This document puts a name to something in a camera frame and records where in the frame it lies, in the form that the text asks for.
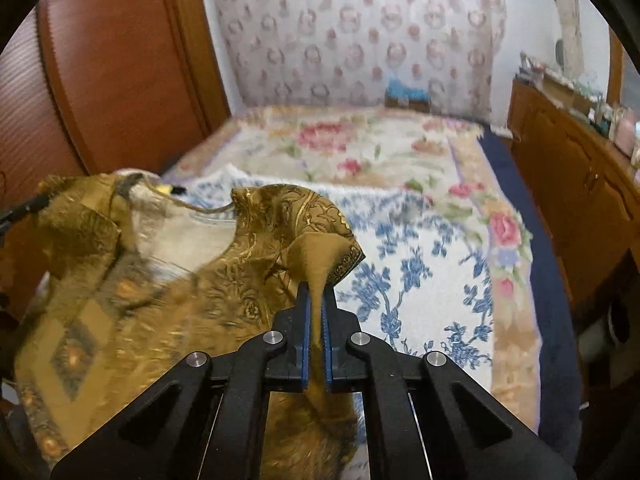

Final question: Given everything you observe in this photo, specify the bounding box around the golden brown patterned garment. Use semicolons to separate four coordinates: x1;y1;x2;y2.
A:
14;174;363;466

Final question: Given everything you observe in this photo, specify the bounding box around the blue floral white cloth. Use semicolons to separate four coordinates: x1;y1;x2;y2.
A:
186;165;494;386

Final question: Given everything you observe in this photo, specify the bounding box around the navy blue mattress edge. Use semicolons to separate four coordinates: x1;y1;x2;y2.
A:
480;125;582;464

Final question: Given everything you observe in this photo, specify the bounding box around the yellow plush toy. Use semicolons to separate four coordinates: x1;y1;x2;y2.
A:
155;184;186;196

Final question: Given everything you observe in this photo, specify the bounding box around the pink floral bedspread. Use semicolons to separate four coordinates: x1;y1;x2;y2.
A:
166;107;541;428

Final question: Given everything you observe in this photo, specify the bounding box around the long wooden sideboard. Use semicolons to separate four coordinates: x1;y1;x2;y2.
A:
508;79;639;318

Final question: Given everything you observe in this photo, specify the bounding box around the blue item on box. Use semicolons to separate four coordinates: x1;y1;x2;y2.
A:
384;79;431;113

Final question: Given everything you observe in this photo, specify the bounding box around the pink jar on sideboard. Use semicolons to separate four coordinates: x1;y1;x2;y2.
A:
614;108;636;157

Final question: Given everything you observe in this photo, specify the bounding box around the pink circle patterned curtain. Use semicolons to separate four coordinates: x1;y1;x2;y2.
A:
213;0;506;119

